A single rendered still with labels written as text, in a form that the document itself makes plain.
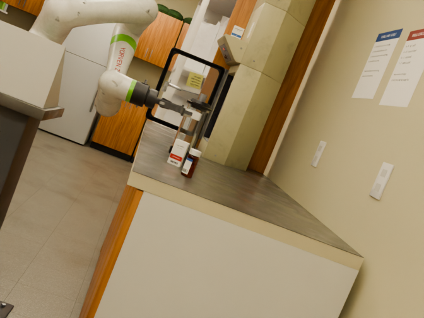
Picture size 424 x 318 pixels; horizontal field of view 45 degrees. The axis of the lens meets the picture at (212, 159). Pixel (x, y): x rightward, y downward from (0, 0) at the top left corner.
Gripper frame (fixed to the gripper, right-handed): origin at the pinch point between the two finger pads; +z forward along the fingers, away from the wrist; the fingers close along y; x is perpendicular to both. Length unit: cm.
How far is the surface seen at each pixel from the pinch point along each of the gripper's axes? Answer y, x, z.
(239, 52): 32.4, -33.4, 11.8
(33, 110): -18, 18, -56
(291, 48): 44, -45, 36
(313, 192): -5, 13, 56
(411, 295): -94, 19, 56
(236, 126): 32.3, -0.9, 23.2
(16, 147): -12, 34, -59
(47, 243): 112, 111, -49
